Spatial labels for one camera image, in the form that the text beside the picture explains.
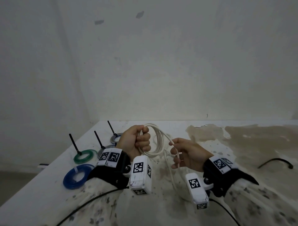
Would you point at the person's right hand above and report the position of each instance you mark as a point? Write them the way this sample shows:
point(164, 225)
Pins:
point(193, 153)

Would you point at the person's left hand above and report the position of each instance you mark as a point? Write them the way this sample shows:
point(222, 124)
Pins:
point(128, 139)

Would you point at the person's right forearm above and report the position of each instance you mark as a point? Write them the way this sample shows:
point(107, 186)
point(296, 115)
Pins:
point(263, 205)

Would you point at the person's left forearm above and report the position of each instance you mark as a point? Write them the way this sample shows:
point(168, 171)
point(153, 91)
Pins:
point(93, 207)

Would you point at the black left wristband with markers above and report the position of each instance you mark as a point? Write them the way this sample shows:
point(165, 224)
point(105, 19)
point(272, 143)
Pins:
point(107, 177)

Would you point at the black wristband with markers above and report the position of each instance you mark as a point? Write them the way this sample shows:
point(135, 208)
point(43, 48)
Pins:
point(107, 177)
point(232, 179)

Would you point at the black right wristband with markers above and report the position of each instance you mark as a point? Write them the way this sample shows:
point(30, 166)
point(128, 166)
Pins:
point(232, 179)

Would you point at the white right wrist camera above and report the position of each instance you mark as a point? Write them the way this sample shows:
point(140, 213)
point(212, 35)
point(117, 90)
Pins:
point(199, 195)

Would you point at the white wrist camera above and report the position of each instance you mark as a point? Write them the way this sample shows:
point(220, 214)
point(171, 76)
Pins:
point(199, 195)
point(139, 181)

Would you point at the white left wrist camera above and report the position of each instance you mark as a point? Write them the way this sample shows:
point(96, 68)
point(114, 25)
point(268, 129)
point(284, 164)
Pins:
point(139, 181)

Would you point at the black left camera lead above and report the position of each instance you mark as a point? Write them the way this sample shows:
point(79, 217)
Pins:
point(102, 195)

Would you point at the black camera lead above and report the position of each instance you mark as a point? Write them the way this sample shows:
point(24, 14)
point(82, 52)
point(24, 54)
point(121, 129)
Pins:
point(223, 207)
point(102, 195)

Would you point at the black right camera lead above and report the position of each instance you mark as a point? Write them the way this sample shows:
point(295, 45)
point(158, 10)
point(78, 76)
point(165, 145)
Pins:
point(223, 207)

